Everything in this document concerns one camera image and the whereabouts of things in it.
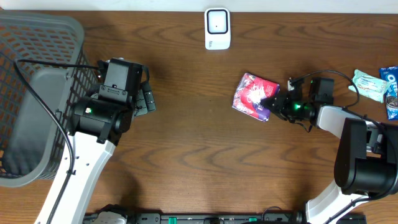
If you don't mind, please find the light teal snack packet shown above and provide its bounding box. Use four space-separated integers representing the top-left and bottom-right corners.
348 69 392 103

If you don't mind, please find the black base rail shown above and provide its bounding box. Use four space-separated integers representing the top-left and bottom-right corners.
83 212 368 224

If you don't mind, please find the grey plastic mesh basket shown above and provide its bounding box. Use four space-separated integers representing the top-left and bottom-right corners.
1 11 97 187

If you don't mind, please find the red purple snack bag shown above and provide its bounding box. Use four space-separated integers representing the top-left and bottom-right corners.
232 73 280 122

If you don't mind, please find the blue snack wrapper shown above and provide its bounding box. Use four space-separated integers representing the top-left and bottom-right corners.
379 66 397 121

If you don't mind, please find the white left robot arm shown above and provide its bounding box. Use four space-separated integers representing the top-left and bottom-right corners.
36 58 155 223

